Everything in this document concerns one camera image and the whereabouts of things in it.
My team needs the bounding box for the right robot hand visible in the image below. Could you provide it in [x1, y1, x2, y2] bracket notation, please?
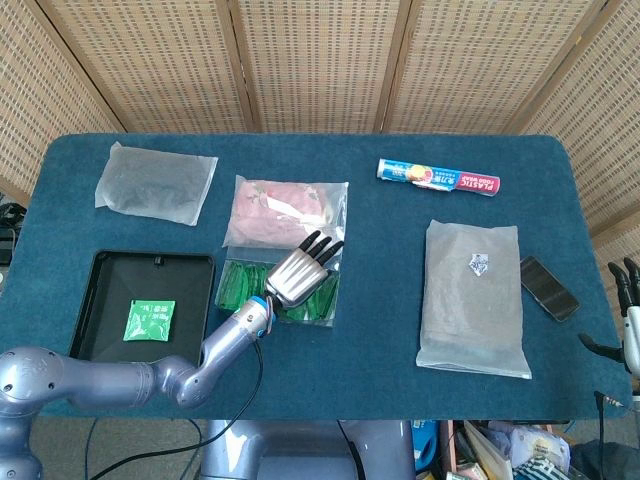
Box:
[578, 257, 640, 376]

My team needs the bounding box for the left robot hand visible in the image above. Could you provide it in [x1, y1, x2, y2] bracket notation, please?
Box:
[263, 229, 346, 309]

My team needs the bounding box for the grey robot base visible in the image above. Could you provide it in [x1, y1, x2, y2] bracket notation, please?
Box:
[199, 419, 417, 480]

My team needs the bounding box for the clear box of green sachets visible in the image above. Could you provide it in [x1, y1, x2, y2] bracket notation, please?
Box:
[214, 244, 346, 329]

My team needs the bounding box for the clear bag with pink cloth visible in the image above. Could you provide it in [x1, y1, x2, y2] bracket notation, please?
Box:
[221, 174, 350, 250]

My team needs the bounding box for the white plastic bag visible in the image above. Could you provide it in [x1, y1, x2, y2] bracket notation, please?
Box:
[487, 419, 572, 474]

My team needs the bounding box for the green tea sachet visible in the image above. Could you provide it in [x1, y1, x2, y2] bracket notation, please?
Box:
[122, 299, 177, 343]

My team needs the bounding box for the large frosted bag with label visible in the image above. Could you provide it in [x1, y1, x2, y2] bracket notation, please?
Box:
[415, 218, 533, 380]

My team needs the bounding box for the frosted bag with dark contents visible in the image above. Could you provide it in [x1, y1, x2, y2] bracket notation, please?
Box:
[94, 141, 220, 229]

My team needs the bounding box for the plastic food wrap box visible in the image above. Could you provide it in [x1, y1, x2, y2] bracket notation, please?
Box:
[374, 158, 502, 199]

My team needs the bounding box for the black plastic tray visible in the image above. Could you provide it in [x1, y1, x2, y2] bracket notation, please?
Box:
[67, 249, 217, 371]

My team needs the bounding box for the blue tablecloth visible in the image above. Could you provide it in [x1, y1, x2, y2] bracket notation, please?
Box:
[0, 132, 632, 421]

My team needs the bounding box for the black smartphone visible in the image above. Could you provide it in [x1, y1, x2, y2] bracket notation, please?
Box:
[519, 255, 581, 322]

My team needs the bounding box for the striped teal cloth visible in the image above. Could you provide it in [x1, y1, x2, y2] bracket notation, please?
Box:
[514, 458, 569, 480]

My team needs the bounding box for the woven folding screen panel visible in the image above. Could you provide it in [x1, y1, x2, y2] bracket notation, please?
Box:
[227, 0, 414, 134]
[0, 0, 126, 201]
[37, 0, 259, 134]
[519, 0, 640, 281]
[382, 0, 614, 135]

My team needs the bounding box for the black device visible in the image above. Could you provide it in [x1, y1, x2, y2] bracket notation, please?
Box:
[0, 202, 26, 266]

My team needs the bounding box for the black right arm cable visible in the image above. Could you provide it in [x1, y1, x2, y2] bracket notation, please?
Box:
[592, 390, 625, 480]

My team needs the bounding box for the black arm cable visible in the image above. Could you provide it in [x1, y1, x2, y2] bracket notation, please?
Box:
[92, 342, 265, 480]
[592, 390, 625, 480]

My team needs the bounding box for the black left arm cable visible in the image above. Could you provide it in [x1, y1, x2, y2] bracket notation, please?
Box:
[92, 342, 265, 480]

